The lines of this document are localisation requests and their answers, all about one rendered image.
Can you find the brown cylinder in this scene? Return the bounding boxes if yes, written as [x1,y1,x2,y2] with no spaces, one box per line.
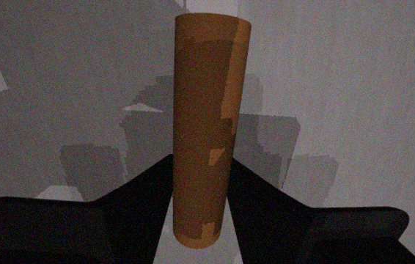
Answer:
[172,0,251,249]

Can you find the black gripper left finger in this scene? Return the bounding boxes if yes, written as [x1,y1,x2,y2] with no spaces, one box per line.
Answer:
[0,154,173,264]

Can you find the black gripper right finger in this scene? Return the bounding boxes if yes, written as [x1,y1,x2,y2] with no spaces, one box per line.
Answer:
[227,158,409,264]

